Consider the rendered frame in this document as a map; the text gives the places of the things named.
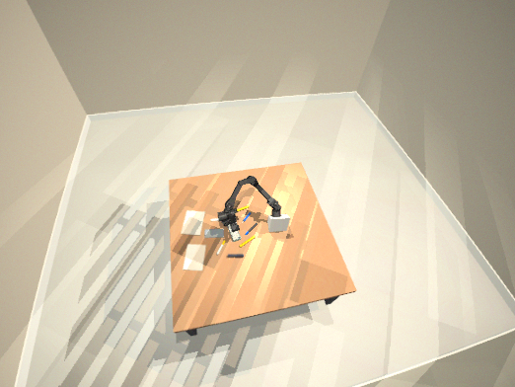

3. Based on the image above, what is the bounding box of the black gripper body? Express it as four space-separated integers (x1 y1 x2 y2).
228 216 240 232

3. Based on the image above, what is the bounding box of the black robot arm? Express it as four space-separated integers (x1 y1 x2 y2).
217 176 282 227

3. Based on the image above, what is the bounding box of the white keyboard with letter keys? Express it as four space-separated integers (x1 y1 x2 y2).
227 225 241 242

